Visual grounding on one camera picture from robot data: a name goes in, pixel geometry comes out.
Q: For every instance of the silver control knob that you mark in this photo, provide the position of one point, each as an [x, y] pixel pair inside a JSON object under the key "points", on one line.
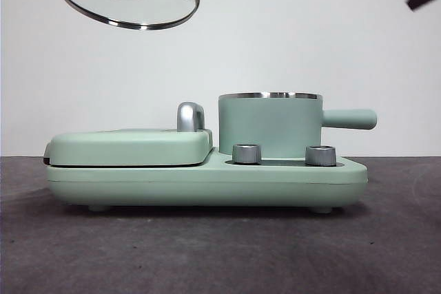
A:
{"points": [[246, 154], [320, 155]]}

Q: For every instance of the mint green griddle cover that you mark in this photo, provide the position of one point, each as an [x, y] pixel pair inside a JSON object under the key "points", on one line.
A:
{"points": [[127, 146]]}

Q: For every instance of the mint green breakfast machine base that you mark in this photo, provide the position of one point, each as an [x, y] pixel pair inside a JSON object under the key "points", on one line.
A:
{"points": [[138, 184]]}

